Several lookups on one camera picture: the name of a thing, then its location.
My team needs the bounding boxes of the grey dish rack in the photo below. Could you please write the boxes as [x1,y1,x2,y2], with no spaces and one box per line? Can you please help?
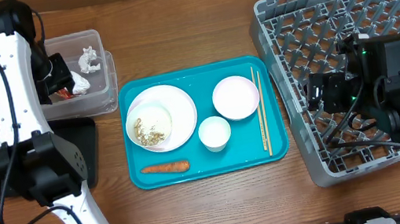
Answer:
[250,0,400,187]

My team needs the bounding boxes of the wooden chopstick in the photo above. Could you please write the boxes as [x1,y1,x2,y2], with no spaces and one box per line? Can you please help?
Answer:
[250,67,268,152]
[256,71,273,156]

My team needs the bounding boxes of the teal plastic tray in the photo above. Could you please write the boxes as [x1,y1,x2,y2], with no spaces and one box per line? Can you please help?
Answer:
[119,56,290,190]

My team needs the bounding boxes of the black waste tray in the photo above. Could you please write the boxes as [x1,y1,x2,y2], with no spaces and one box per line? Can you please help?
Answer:
[0,117,99,197]

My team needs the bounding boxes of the orange carrot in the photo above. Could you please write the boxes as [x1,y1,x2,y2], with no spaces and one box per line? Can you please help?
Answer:
[141,160,190,174]

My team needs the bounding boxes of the white paper cup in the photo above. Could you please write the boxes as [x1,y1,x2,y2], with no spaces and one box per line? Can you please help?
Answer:
[198,116,231,152]

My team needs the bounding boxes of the red snack wrapper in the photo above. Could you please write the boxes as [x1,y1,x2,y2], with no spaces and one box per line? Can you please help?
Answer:
[56,88,74,100]

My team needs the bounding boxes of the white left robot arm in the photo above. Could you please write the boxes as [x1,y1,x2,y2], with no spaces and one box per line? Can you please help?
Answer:
[0,0,109,224]

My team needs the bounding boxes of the small pink plate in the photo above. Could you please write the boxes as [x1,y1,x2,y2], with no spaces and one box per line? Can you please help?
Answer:
[212,75,260,121]

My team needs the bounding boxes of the clear plastic bin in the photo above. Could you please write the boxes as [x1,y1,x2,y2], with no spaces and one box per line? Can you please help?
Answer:
[0,26,123,130]

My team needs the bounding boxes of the large pink plate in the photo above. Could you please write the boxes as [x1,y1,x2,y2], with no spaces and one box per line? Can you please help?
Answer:
[127,85,197,152]

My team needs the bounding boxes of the rice food scraps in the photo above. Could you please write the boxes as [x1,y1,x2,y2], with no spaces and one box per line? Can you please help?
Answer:
[134,117,167,147]

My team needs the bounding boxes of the white bowl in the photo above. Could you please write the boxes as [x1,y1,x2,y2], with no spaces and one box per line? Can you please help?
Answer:
[125,103,172,148]

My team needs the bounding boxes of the wooden chopstick left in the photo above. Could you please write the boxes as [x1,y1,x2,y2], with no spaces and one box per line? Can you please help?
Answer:
[250,67,268,152]

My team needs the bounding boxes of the wooden chopstick right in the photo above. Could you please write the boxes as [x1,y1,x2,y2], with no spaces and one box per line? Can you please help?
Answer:
[256,71,273,156]

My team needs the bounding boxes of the foil ball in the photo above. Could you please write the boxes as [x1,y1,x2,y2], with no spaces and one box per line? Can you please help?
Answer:
[78,46,101,74]

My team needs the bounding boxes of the white tissue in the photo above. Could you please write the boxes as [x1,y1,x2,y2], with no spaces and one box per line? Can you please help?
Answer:
[71,71,90,96]

